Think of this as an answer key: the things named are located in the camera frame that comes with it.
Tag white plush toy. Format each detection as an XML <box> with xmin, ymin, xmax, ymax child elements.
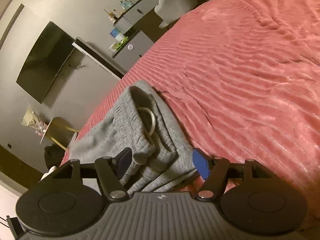
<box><xmin>154</xmin><ymin>0</ymin><xmax>197</xmax><ymax>29</ymax></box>

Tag black soundbar shelf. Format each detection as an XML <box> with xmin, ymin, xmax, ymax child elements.
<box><xmin>72</xmin><ymin>37</ymin><xmax>124</xmax><ymax>80</ymax></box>

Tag black wall television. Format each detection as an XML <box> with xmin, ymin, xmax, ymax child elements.
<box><xmin>16</xmin><ymin>21</ymin><xmax>74</xmax><ymax>103</ymax></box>

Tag green item on dresser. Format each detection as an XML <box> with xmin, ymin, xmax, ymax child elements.
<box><xmin>109</xmin><ymin>37</ymin><xmax>128</xmax><ymax>52</ymax></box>

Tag dark grey dresser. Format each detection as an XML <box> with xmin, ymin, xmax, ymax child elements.
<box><xmin>112</xmin><ymin>0</ymin><xmax>174</xmax><ymax>72</ymax></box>

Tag grey sweatpants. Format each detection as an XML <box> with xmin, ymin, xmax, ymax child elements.
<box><xmin>69</xmin><ymin>80</ymin><xmax>197</xmax><ymax>194</ymax></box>

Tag red ribbed bed blanket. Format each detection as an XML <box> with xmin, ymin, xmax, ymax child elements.
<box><xmin>58</xmin><ymin>0</ymin><xmax>320</xmax><ymax>233</ymax></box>

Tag clear bag on table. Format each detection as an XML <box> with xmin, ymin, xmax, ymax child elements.
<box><xmin>21</xmin><ymin>109</ymin><xmax>48</xmax><ymax>137</ymax></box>

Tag blue white box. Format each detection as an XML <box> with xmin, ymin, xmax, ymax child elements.
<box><xmin>110</xmin><ymin>28</ymin><xmax>125</xmax><ymax>42</ymax></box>

